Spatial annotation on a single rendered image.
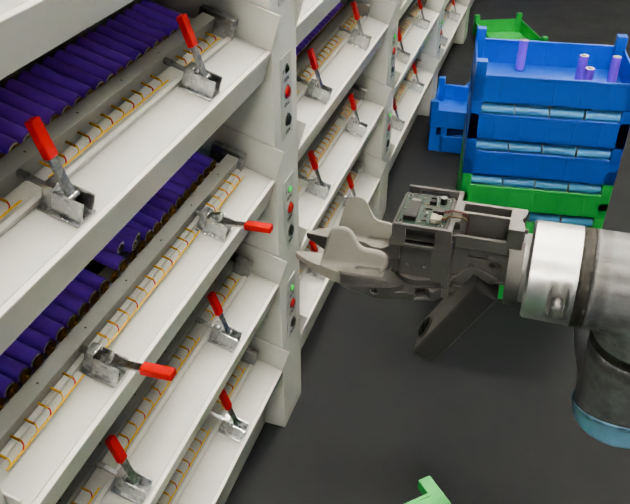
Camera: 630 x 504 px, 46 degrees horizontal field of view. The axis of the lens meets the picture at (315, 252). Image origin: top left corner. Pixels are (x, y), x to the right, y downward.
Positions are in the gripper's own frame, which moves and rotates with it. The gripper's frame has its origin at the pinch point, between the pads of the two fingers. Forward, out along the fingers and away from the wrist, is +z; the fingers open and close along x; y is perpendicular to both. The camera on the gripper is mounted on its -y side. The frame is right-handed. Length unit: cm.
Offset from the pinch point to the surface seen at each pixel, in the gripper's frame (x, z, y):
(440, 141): -147, 11, -61
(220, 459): -8, 20, -49
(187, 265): -6.4, 18.8, -10.0
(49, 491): 26.1, 16.2, -11.0
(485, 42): -99, -5, -13
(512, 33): -258, 1, -65
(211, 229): -13.2, 18.6, -9.1
